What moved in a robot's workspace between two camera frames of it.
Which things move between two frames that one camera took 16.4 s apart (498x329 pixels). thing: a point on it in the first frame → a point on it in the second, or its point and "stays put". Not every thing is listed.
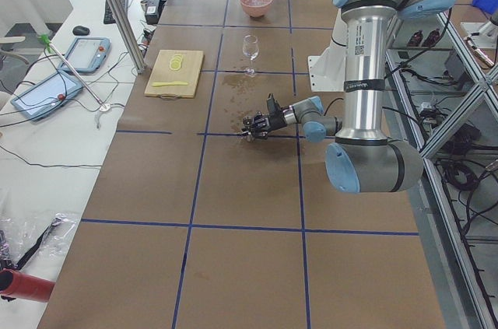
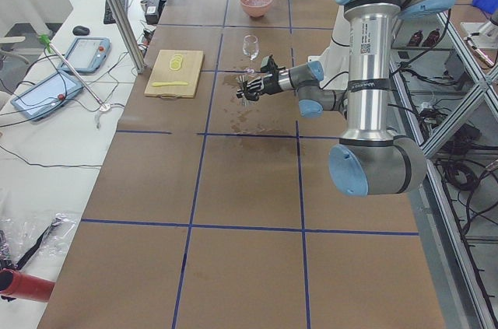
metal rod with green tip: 50,46 stays put
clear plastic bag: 28,239 stays put
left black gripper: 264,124 → 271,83
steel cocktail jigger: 247,122 → 244,99
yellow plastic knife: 169,83 stays put
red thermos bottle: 26,287 stays put
